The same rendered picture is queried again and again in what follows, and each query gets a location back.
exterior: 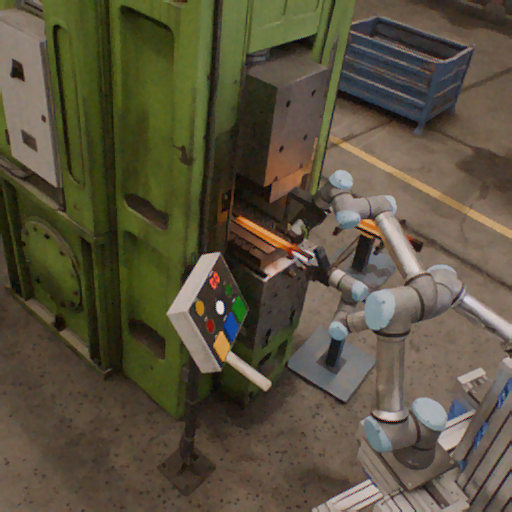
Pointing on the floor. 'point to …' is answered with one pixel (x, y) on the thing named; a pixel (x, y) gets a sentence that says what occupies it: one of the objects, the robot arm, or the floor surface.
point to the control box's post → (191, 408)
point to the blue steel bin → (404, 68)
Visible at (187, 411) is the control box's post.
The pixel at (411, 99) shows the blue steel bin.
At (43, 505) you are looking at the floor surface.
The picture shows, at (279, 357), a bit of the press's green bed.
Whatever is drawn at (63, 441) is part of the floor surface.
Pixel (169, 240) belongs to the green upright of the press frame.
